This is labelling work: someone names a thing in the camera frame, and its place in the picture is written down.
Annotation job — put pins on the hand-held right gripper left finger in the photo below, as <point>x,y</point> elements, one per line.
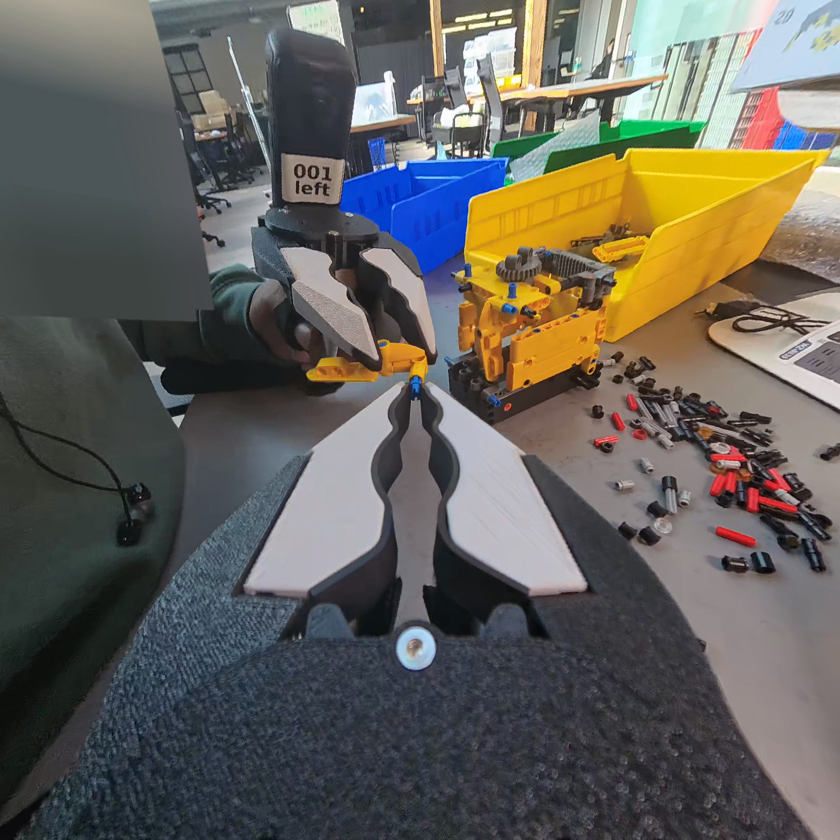
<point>315,518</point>

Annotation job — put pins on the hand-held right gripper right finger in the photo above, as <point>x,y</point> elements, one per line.
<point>512,518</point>

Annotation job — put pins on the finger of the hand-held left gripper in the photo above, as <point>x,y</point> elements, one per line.
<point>328,302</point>
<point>407,295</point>

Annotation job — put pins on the yellow lego connector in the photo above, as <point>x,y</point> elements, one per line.
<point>403,355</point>

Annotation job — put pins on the yellow lego tooth piece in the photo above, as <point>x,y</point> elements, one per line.
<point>341,371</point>

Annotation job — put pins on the blue lego pin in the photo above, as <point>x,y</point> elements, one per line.
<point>415,388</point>

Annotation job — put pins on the yellow lego vehicle model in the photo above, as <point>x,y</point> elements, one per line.
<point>551,341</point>

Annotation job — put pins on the person's left forearm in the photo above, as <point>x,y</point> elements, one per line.
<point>197,338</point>

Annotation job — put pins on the scattered small lego pieces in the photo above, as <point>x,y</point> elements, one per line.
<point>735,536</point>

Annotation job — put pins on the lego sticker sheet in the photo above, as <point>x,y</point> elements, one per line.
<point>820,358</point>

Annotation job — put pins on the lego instruction booklet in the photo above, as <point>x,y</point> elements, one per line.
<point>787,46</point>

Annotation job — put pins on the person's left hand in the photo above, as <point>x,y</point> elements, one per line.
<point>269,321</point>

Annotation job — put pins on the standing desk with clear box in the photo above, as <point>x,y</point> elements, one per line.
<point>374,105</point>

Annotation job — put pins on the white notice board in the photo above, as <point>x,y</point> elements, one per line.
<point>318,23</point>

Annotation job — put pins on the small blue crate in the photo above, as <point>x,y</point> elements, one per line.
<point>377,149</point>

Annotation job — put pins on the blue plastic bin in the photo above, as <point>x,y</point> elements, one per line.
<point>433,210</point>

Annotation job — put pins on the black office chair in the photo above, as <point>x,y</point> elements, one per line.
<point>207,170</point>
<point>495,98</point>
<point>453,118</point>

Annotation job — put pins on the green storage bin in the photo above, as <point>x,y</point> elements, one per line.
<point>558,151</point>

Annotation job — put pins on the long wooden top desk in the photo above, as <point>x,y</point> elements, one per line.
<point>590,85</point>

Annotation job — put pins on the sticker sheet on board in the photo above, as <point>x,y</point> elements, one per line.
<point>741,341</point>

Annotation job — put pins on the yellow plastic bin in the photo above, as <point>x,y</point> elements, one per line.
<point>689,216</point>

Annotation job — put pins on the green plastic bin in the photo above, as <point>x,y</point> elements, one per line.
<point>656,134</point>

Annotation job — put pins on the red plastic crate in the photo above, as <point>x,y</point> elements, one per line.
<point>754,121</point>

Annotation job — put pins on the grey bubble wrap sheet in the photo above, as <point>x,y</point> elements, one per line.
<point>807,223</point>

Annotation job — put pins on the blue plastic crate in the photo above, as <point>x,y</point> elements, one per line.
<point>807,136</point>

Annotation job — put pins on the wooden support post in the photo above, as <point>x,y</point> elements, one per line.
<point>437,36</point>
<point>535,39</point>

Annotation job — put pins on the yellow lego frame beam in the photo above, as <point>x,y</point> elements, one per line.
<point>620,248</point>

